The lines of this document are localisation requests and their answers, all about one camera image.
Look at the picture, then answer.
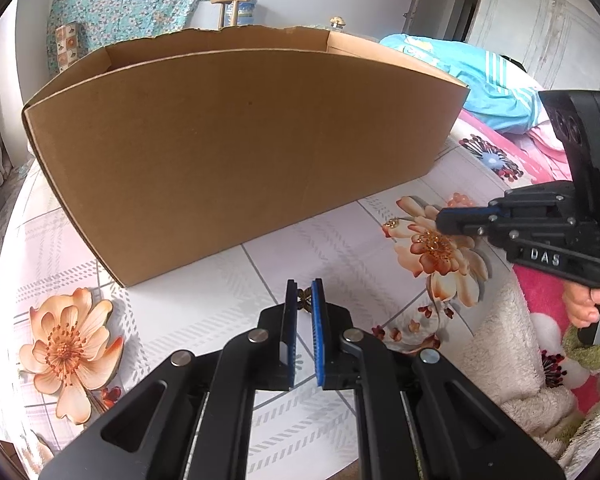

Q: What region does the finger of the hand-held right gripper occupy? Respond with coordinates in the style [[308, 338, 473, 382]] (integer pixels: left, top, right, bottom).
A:
[[436, 205, 507, 242]]

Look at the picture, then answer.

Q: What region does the person's right hand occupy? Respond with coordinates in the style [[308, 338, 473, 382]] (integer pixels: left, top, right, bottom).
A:
[[562, 270, 600, 328]]

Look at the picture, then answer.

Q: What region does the brown cardboard box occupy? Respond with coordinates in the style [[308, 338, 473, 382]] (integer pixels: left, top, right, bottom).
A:
[[21, 26, 470, 288]]

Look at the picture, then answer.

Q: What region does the teal blanket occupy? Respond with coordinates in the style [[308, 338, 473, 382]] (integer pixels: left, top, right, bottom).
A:
[[380, 33, 548, 133]]

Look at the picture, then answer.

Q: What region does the green towel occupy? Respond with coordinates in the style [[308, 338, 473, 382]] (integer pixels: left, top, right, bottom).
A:
[[562, 324, 600, 376]]

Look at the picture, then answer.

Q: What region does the floral tablecloth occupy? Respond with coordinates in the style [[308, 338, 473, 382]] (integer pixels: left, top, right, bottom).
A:
[[0, 130, 518, 480]]

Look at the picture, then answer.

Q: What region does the white wardrobe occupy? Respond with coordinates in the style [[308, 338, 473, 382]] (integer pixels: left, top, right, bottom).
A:
[[467, 0, 600, 96]]

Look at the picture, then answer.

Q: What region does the orange patterned roll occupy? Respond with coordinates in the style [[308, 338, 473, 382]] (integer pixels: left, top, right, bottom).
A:
[[55, 21, 81, 73]]

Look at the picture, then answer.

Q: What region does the teal floral hanging cloth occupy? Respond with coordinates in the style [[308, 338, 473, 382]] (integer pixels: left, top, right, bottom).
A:
[[47, 0, 218, 73]]

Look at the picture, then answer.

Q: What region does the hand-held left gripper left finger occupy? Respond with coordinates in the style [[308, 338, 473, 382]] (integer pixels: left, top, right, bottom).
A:
[[39, 279, 299, 480]]

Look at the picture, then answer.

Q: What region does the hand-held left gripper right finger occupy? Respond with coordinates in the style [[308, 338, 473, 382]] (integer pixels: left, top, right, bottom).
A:
[[310, 278, 566, 480]]

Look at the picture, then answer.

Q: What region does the white fluffy blanket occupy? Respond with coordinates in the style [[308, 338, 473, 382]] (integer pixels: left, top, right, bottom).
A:
[[460, 280, 600, 471]]

